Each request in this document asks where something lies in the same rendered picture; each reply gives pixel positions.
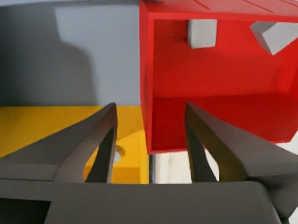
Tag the yellow open bin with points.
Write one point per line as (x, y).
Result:
(23, 125)

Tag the dark blue-grey shelf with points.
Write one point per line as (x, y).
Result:
(69, 52)

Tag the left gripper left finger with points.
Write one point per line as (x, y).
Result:
(62, 156)

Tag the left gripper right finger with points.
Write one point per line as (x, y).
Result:
(240, 156)

